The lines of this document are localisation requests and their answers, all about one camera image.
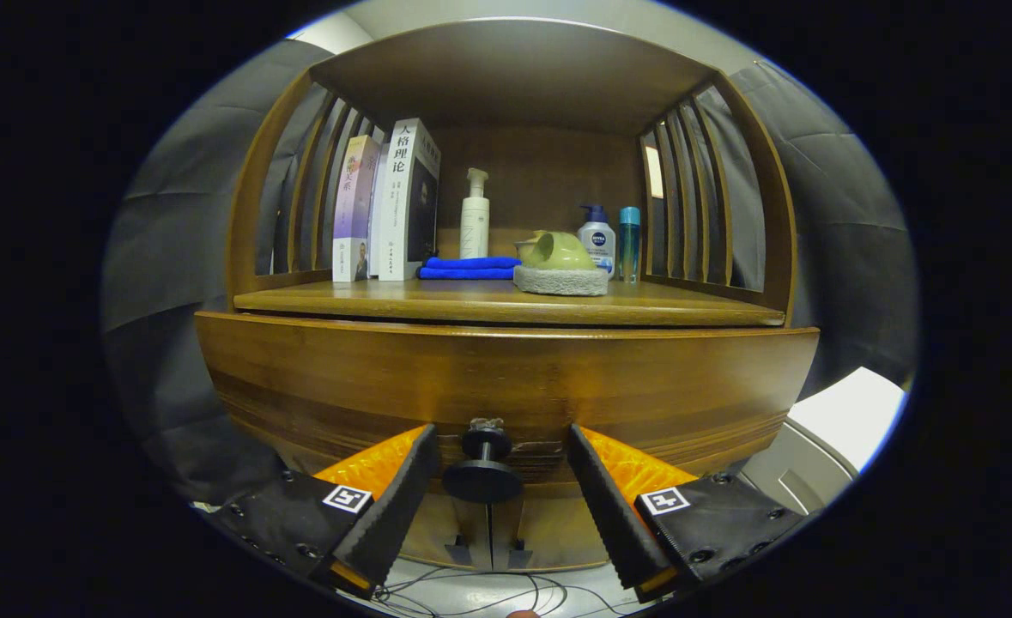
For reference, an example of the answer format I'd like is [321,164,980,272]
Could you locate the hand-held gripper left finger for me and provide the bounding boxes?
[212,423,441,600]

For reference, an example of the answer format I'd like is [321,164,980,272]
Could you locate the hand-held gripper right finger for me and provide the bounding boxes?
[567,423,809,604]

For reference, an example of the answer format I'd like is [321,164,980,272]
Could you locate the black drawer knob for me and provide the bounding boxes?
[442,419,525,506]

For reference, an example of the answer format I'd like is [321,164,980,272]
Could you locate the wooden drawer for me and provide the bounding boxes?
[194,311,820,516]

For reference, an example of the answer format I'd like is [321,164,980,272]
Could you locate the green-topped grey sponge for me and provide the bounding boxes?
[513,230,610,298]

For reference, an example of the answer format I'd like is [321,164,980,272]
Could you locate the wooden cabinet door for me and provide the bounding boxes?
[403,494,491,569]
[490,498,622,574]

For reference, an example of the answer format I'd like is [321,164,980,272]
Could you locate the wooden countertop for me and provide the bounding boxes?
[233,276,787,329]

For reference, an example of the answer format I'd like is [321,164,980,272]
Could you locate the wooden cabinet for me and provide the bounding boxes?
[192,17,820,574]

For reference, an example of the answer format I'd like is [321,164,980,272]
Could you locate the folded blue cloth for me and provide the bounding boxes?
[417,255,524,281]

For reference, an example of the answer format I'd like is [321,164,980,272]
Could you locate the white box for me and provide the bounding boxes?
[742,369,906,516]

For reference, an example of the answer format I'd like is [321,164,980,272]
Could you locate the white bottle with blue cap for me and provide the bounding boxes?
[578,204,617,277]

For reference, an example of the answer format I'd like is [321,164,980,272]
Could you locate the teal slim bottle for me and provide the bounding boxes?
[618,206,642,284]

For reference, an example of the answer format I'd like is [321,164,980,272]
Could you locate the white pump bottle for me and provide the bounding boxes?
[459,167,491,260]

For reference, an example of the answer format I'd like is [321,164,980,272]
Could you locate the white and black book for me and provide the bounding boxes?
[375,118,442,282]

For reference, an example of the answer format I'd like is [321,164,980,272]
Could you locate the purple book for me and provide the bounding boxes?
[332,135,382,283]

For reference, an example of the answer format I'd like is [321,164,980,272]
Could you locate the black backdrop cloth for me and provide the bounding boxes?
[100,39,918,507]

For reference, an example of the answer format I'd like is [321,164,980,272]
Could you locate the black floor cable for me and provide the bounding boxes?
[377,565,635,618]

